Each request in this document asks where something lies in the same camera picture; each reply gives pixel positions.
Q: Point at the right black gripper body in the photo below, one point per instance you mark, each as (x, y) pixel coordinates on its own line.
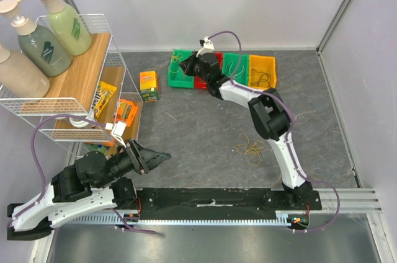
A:
(192, 65)

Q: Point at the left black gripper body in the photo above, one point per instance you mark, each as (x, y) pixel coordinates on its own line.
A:
(135, 158)

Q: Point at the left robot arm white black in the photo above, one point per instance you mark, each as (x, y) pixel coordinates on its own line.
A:
(94, 182)

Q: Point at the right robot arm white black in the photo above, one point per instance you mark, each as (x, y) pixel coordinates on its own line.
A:
(270, 116)

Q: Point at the left green bin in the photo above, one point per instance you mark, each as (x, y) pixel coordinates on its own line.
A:
(176, 76)

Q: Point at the green bin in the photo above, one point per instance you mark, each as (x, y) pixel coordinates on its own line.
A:
(230, 66)
(176, 76)

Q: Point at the red bin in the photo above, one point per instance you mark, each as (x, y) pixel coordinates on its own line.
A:
(199, 83)

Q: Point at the colourful box on lower shelf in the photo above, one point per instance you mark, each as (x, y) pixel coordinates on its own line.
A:
(97, 148)

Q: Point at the yellow green small box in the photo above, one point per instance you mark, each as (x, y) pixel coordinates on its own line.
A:
(149, 86)

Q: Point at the orange toy package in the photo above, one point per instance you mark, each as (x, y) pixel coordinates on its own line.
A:
(126, 112)

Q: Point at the white tape roll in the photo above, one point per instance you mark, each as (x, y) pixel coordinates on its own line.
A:
(82, 124)

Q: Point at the yellow bin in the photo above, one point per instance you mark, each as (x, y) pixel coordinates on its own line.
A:
(262, 72)

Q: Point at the yellow candy bag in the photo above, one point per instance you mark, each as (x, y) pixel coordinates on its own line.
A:
(102, 96)

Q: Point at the light green pump bottle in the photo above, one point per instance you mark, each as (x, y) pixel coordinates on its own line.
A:
(67, 26)

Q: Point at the beige pump bottle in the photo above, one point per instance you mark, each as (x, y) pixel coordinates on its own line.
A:
(19, 74)

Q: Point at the dark green pump bottle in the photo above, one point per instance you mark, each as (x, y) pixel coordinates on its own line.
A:
(41, 46)

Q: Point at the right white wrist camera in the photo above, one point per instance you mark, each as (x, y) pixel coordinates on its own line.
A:
(207, 46)

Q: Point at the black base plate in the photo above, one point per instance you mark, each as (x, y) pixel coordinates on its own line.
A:
(216, 201)

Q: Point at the white wire shelf rack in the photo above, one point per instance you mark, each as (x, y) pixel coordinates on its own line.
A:
(73, 92)

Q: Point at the slotted cable duct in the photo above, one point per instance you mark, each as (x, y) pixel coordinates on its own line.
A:
(200, 219)

